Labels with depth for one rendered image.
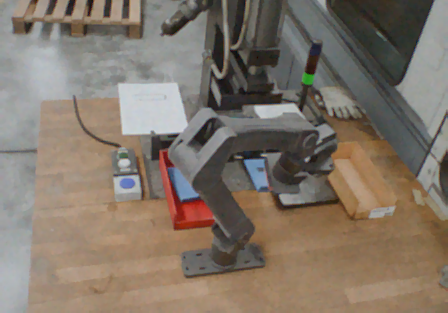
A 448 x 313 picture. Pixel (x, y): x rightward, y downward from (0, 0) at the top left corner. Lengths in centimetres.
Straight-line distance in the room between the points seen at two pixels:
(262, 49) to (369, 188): 53
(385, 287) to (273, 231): 30
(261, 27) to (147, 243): 60
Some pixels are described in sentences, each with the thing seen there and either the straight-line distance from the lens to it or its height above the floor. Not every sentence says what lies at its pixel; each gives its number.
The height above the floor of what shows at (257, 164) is 99.
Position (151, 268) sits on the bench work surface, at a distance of 116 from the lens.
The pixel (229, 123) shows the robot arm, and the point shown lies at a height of 132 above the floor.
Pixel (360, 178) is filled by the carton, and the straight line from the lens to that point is 151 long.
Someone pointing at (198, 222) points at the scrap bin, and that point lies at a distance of 123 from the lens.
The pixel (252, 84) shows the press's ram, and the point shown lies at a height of 118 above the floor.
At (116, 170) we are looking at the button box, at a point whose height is 93.
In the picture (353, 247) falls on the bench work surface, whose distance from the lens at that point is 131.
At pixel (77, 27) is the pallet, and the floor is 7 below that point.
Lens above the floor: 183
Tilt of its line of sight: 38 degrees down
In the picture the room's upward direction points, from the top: 8 degrees clockwise
